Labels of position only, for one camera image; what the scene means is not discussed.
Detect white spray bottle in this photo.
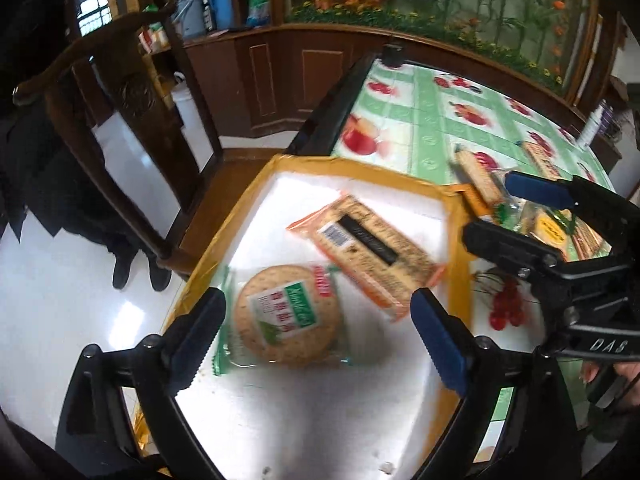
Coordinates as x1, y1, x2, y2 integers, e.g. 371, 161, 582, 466
579, 107, 603, 148

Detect yellow taped foam box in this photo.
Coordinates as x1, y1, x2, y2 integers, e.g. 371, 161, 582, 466
132, 154, 516, 480

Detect orange cracker packet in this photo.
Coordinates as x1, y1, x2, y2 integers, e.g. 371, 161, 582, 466
460, 185, 496, 222
286, 191, 447, 322

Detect green and white bag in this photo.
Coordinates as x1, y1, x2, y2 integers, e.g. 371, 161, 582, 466
246, 0, 274, 29

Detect large glass fish tank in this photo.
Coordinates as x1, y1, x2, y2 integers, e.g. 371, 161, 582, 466
284, 0, 602, 97

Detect person's right hand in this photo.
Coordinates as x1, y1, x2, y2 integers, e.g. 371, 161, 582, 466
580, 359, 640, 396

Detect green and white boxes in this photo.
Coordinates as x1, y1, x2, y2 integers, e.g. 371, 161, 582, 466
140, 5, 171, 53

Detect round cracker packet green label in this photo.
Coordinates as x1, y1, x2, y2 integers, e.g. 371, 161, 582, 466
212, 262, 353, 376

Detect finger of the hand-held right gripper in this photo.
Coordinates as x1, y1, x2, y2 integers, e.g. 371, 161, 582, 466
462, 220, 576, 301
504, 171, 635, 261

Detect black table frame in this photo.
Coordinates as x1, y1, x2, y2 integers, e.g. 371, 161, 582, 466
285, 52, 388, 158

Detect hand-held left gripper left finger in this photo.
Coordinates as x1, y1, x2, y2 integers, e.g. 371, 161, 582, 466
55, 287, 228, 480

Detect dark wooden chair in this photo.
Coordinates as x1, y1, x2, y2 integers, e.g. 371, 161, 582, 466
12, 2, 281, 277

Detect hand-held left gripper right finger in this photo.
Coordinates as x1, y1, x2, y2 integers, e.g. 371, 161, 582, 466
410, 287, 583, 480

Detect blue bottle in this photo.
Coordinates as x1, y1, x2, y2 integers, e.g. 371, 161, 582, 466
210, 0, 234, 31

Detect white bucket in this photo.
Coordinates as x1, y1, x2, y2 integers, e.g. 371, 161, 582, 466
171, 72, 202, 128

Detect clear long cracker packet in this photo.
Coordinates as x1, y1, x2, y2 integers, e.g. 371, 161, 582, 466
452, 144, 508, 208

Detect window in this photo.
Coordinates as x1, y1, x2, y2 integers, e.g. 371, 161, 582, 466
77, 0, 114, 36

